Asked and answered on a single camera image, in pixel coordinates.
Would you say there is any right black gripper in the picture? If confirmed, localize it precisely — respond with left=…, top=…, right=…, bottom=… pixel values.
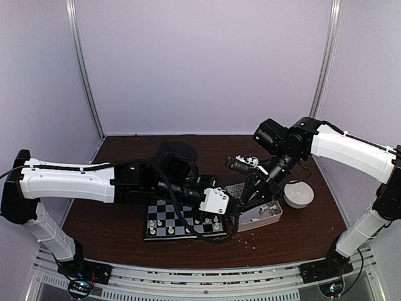
left=238, top=147, right=303, bottom=213

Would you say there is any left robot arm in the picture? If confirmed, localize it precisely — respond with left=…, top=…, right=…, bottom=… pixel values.
left=1, top=141, right=238, bottom=278

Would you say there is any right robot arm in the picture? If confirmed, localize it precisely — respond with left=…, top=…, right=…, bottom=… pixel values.
left=229, top=117, right=400, bottom=277

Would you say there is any white chess piece pile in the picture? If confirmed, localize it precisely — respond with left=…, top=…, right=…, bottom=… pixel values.
left=250, top=205, right=278, bottom=222

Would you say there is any pink plastic basket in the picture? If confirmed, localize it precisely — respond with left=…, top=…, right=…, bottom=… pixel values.
left=224, top=182, right=283, bottom=232

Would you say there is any white ceramic bowl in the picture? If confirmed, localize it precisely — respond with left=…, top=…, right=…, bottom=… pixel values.
left=284, top=182, right=315, bottom=209

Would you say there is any black white chessboard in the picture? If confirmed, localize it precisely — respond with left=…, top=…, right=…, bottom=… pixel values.
left=143, top=200, right=227, bottom=242

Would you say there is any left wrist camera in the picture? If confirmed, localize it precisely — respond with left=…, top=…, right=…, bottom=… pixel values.
left=199, top=187, right=229, bottom=214

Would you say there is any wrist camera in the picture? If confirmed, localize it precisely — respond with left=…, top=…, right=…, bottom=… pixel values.
left=225, top=155, right=269, bottom=176
left=199, top=187, right=229, bottom=214

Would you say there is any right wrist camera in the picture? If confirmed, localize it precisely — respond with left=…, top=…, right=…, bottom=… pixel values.
left=225, top=155, right=269, bottom=176

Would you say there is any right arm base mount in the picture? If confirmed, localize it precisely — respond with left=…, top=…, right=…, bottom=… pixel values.
left=299, top=249, right=353, bottom=298

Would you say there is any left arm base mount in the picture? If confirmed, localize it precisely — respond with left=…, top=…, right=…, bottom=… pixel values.
left=53, top=250, right=112, bottom=300

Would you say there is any right aluminium frame post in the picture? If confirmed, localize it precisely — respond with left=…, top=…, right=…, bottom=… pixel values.
left=309, top=0, right=343, bottom=119

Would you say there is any aluminium frame post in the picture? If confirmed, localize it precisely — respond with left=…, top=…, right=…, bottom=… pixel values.
left=65, top=0, right=106, bottom=140
left=309, top=0, right=343, bottom=119

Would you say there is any front aluminium rail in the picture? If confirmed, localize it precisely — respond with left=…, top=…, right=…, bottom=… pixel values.
left=22, top=247, right=390, bottom=300

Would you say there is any left aluminium frame post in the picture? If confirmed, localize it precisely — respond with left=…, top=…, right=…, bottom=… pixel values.
left=65, top=0, right=106, bottom=140

